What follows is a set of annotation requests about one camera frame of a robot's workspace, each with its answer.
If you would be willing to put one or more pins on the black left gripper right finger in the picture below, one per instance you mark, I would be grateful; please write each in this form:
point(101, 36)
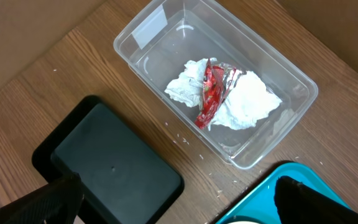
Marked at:
point(297, 203)

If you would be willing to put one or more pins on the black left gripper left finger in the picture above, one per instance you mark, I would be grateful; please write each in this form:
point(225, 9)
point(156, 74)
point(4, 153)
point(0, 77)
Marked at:
point(57, 202)

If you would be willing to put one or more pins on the white tissue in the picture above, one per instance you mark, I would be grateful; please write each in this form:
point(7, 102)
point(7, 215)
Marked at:
point(247, 103)

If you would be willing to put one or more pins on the red snack wrapper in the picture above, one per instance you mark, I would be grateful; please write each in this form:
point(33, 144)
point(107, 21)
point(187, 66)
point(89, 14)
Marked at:
point(219, 80)

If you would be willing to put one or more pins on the teal plastic tray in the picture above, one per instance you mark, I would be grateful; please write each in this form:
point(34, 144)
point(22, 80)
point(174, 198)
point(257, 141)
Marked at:
point(259, 206)

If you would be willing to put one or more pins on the black tray bin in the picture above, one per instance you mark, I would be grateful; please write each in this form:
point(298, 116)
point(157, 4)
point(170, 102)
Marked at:
point(124, 180)

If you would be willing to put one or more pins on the clear plastic bin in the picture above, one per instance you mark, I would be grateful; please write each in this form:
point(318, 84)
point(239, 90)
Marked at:
point(165, 35)

